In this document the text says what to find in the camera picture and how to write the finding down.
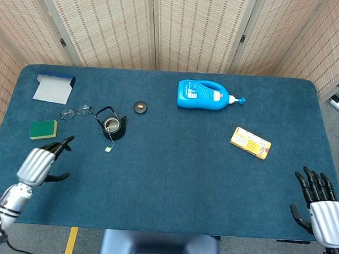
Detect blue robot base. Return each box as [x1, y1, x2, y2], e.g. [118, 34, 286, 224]
[98, 228, 223, 254]

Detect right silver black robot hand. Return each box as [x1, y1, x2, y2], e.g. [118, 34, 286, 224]
[287, 165, 339, 249]

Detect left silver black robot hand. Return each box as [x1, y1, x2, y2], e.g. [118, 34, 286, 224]
[16, 132, 75, 190]

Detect woven folding screen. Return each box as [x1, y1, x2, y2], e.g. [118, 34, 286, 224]
[0, 0, 339, 149]

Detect blue pump bottle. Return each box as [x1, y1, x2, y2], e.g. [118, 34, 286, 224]
[176, 78, 249, 112]

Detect green and yellow sponge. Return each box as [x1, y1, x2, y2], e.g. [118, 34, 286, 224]
[28, 118, 59, 142]

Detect thin-framed eyeglasses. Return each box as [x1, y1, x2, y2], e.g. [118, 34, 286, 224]
[59, 103, 94, 122]

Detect yellow cardboard box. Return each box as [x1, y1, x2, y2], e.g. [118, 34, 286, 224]
[229, 126, 273, 161]

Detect black teapot with handle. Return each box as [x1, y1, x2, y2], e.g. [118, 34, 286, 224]
[93, 105, 129, 142]

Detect blue table cloth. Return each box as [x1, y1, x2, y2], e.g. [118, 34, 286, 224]
[0, 61, 339, 244]

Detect open blue white box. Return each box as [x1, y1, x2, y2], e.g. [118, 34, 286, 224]
[32, 71, 76, 106]

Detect tea bag with green tag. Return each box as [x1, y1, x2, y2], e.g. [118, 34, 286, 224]
[103, 125, 117, 153]

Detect black teapot lid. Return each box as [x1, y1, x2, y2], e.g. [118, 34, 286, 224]
[133, 101, 149, 115]

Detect black cable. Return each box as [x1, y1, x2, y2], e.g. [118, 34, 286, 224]
[0, 208, 86, 254]

